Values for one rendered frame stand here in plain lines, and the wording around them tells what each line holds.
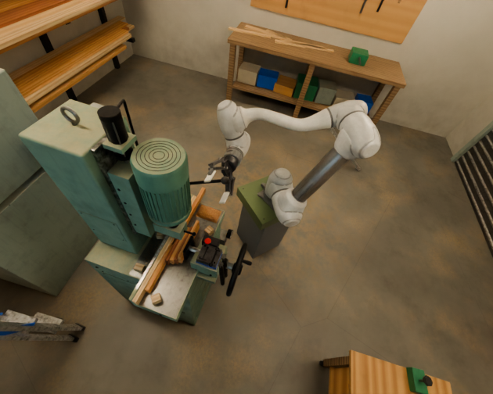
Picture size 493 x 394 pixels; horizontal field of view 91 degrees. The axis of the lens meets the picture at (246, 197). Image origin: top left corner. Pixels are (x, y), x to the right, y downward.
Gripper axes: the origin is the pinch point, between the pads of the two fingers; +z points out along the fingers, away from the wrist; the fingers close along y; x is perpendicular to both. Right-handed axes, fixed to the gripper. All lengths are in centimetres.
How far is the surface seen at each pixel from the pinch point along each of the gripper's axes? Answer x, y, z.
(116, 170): -14.1, 31.6, 19.3
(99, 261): -63, -11, 34
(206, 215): -21.5, -22.5, -4.7
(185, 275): -19.5, -26.5, 28.7
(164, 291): -24, -23, 38
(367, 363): 52, -115, 29
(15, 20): -182, 104, -102
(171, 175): 7.8, 26.7, 19.3
